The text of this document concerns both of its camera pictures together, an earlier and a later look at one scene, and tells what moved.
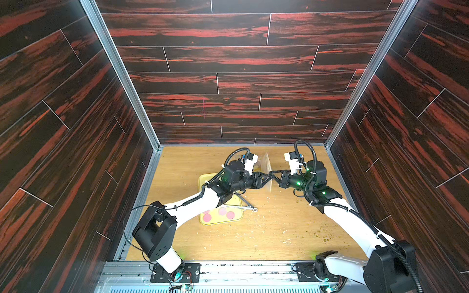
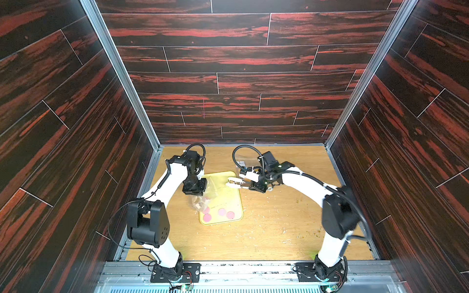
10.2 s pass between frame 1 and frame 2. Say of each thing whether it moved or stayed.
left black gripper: moved
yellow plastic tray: stayed
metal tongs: moved
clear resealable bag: moved
